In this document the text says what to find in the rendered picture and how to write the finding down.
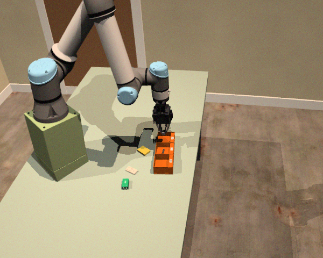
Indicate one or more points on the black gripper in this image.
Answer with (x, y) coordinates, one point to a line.
(163, 115)

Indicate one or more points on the orange rack of bins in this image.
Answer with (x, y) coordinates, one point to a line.
(163, 163)

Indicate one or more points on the cream domino tile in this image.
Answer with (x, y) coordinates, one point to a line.
(131, 170)

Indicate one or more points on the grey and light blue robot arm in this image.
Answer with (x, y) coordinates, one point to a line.
(46, 74)

